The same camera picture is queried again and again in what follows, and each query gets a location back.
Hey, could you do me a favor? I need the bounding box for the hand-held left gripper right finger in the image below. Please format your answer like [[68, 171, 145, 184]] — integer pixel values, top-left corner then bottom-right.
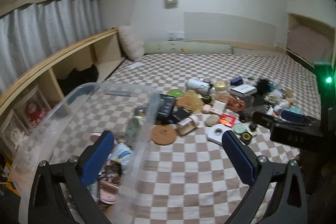
[[222, 130, 307, 224]]

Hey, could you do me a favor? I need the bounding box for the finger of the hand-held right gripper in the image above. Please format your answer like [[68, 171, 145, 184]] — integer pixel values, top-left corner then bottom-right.
[[252, 112, 279, 130], [280, 109, 315, 125]]

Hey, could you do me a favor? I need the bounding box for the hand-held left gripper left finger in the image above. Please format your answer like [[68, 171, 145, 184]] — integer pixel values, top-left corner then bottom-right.
[[28, 131, 115, 224]]

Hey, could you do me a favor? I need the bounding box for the black round tin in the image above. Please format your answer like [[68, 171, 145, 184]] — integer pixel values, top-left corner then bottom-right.
[[240, 132, 254, 145]]

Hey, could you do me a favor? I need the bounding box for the green round tin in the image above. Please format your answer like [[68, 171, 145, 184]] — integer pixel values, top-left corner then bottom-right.
[[232, 123, 248, 136]]

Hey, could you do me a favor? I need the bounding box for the blue face mask pack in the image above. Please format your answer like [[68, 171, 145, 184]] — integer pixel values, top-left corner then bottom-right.
[[109, 143, 133, 169]]

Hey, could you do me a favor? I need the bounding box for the clear plastic storage box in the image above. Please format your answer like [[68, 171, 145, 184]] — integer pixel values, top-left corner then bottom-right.
[[12, 82, 161, 224]]

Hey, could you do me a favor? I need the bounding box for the white bottle with orange cap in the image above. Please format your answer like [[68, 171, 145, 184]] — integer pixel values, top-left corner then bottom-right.
[[273, 100, 292, 112]]

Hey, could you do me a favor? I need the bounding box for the clear bag of rubber bands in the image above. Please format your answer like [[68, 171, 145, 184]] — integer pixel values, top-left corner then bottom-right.
[[264, 94, 281, 105]]

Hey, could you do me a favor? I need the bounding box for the red packet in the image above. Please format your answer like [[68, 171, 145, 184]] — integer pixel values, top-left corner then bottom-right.
[[218, 113, 239, 128]]

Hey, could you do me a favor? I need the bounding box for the black fur pompom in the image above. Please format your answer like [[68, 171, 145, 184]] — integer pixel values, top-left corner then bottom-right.
[[256, 78, 273, 94]]

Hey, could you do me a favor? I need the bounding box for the pink compact case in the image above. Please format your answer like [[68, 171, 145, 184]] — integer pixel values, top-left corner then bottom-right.
[[100, 179, 122, 203]]

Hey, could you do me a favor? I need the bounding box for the black and white box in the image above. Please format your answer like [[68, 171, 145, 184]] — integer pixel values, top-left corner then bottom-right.
[[230, 85, 258, 96]]

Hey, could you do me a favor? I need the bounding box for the white charger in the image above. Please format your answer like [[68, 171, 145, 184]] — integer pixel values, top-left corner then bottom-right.
[[213, 100, 226, 114]]

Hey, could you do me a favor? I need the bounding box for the beige stone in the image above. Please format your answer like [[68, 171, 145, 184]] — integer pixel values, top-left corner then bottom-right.
[[205, 115, 219, 127]]

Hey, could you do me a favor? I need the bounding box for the yellow round sponge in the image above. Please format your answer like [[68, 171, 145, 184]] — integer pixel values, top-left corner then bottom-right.
[[213, 81, 228, 92]]

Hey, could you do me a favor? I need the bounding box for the checkered bed sheet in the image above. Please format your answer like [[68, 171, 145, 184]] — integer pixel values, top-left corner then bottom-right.
[[47, 52, 323, 224]]

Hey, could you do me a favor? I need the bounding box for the clear toothpick box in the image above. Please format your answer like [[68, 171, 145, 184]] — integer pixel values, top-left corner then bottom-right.
[[176, 115, 198, 136]]

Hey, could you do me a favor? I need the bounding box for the round cork coaster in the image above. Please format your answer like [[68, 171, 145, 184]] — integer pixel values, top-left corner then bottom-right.
[[152, 125, 177, 146]]

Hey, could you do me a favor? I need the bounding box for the black square case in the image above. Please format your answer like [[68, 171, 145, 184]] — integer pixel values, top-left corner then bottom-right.
[[173, 108, 191, 122]]

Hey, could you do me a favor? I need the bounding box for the white tumbler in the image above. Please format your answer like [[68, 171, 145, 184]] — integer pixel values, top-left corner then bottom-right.
[[186, 78, 212, 94]]

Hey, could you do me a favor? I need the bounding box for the yellow translucent box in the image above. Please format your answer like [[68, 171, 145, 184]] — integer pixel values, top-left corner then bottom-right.
[[176, 90, 205, 113]]

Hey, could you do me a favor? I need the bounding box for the teddy bear in red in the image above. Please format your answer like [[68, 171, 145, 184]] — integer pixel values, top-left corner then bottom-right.
[[26, 104, 44, 125]]

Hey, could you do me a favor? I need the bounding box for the white plush toy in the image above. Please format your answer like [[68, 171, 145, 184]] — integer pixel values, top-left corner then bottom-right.
[[12, 128, 29, 148]]

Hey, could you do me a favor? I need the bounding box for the black bag on shelf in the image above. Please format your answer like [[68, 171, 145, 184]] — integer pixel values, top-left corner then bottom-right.
[[56, 64, 100, 95]]

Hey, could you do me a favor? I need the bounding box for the green round lid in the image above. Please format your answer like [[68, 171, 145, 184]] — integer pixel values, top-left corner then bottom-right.
[[167, 89, 184, 98]]

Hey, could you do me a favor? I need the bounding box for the beige headboard panel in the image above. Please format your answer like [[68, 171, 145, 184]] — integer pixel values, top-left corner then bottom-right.
[[184, 12, 278, 47]]

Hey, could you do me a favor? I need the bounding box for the green bolster pillow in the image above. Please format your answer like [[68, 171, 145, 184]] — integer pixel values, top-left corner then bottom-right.
[[144, 41, 234, 55]]

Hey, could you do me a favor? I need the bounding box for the wooden shelf unit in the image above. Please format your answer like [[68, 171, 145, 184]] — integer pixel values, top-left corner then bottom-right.
[[0, 28, 126, 161]]

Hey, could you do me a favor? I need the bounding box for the fluffy white pillow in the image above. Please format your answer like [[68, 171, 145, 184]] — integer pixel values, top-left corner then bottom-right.
[[118, 25, 145, 61]]

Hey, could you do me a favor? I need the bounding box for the white curtain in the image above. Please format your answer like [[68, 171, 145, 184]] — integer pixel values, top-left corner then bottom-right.
[[0, 0, 103, 94]]

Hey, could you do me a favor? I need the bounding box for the orange cable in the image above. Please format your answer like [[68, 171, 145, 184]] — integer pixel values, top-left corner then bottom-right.
[[227, 97, 246, 111]]

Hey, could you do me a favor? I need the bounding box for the wooden alcove frame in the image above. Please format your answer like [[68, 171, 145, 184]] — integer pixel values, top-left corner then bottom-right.
[[285, 13, 336, 75]]

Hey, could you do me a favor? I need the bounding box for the white wall socket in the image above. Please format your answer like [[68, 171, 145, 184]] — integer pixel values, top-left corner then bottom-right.
[[168, 31, 185, 41]]

